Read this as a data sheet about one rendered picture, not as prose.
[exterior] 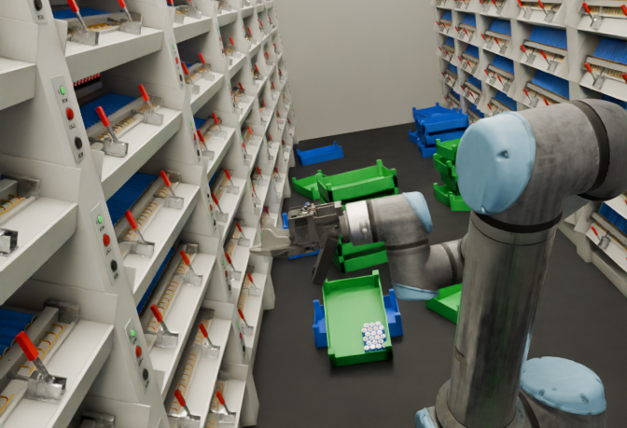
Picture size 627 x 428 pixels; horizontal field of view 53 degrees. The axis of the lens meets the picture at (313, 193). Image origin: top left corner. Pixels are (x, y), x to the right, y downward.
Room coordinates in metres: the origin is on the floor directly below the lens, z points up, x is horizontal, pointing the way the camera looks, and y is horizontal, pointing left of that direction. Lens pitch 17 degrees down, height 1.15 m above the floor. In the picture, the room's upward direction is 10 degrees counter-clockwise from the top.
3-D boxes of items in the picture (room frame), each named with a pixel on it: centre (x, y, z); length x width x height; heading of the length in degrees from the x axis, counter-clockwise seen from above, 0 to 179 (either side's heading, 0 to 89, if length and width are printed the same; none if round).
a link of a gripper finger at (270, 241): (1.23, 0.11, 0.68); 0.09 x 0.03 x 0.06; 86
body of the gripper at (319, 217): (1.24, 0.00, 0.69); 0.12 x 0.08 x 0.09; 86
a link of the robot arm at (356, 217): (1.23, -0.08, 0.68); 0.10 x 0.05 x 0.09; 176
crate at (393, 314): (2.01, -0.07, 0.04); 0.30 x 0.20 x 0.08; 86
